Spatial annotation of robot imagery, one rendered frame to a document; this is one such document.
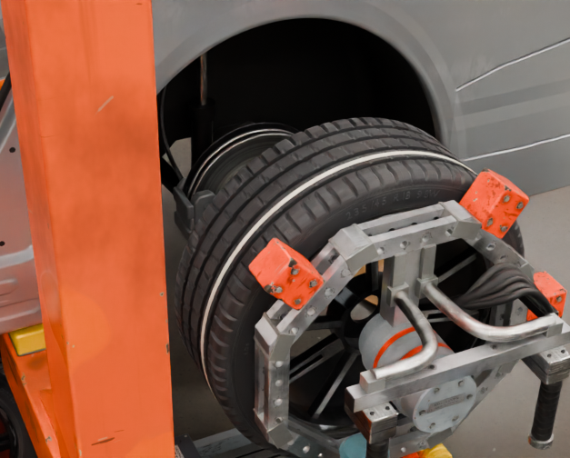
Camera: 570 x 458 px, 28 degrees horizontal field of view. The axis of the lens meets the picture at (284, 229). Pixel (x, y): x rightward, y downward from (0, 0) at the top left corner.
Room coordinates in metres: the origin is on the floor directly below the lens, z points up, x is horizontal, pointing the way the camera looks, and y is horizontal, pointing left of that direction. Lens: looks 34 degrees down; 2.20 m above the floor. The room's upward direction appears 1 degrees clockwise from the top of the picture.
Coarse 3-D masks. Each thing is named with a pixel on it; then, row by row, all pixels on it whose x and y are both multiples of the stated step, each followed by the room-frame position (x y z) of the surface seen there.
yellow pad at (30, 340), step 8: (32, 328) 1.78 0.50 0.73; (40, 328) 1.78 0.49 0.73; (16, 336) 1.76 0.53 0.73; (24, 336) 1.76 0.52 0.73; (32, 336) 1.77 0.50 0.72; (40, 336) 1.77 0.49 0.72; (16, 344) 1.76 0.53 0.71; (24, 344) 1.76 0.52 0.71; (32, 344) 1.77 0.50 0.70; (40, 344) 1.77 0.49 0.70; (16, 352) 1.76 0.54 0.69; (24, 352) 1.76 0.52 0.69; (32, 352) 1.76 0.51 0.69
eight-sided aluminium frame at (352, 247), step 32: (352, 224) 1.60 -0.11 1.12; (384, 224) 1.61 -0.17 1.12; (416, 224) 1.61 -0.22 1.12; (448, 224) 1.61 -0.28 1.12; (480, 224) 1.64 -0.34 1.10; (320, 256) 1.56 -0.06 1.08; (352, 256) 1.53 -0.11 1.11; (384, 256) 1.56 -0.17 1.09; (512, 256) 1.68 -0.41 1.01; (320, 288) 1.51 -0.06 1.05; (288, 320) 1.49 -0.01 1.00; (512, 320) 1.69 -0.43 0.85; (256, 352) 1.51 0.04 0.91; (288, 352) 1.48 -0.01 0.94; (256, 384) 1.51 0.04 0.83; (288, 384) 1.48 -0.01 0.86; (480, 384) 1.67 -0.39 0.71; (256, 416) 1.51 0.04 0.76; (288, 416) 1.55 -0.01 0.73; (288, 448) 1.49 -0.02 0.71; (320, 448) 1.51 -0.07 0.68; (416, 448) 1.61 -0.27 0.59
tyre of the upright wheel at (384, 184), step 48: (288, 144) 1.79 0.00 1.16; (336, 144) 1.77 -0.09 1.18; (384, 144) 1.78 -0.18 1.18; (432, 144) 1.86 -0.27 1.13; (240, 192) 1.73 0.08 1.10; (288, 192) 1.67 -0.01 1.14; (336, 192) 1.63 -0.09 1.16; (384, 192) 1.65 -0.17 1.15; (432, 192) 1.69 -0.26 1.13; (192, 240) 1.72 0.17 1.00; (240, 240) 1.63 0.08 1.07; (288, 240) 1.58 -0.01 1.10; (192, 288) 1.66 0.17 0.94; (240, 288) 1.55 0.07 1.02; (192, 336) 1.63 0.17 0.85; (240, 336) 1.53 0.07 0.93; (240, 384) 1.53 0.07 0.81; (240, 432) 1.55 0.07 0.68; (336, 432) 1.63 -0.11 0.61
